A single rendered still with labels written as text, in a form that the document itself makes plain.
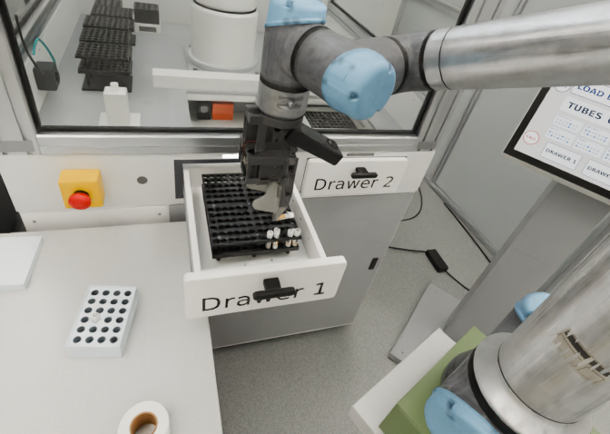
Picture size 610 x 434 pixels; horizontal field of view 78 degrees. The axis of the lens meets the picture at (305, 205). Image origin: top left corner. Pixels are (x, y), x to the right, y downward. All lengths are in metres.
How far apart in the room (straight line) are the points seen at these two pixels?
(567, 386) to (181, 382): 0.56
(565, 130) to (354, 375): 1.13
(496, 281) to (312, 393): 0.81
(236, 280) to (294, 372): 0.99
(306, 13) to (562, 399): 0.47
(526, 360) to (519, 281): 1.18
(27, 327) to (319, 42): 0.69
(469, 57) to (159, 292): 0.68
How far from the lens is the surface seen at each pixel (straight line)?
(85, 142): 0.87
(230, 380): 1.57
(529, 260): 1.53
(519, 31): 0.47
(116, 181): 0.93
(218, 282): 0.65
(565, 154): 1.27
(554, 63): 0.46
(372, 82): 0.44
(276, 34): 0.51
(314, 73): 0.46
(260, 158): 0.58
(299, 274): 0.69
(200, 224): 0.86
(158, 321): 0.80
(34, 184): 0.96
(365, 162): 1.00
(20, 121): 0.88
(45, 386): 0.78
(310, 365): 1.64
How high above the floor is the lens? 1.43
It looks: 39 degrees down
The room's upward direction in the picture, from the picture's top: 14 degrees clockwise
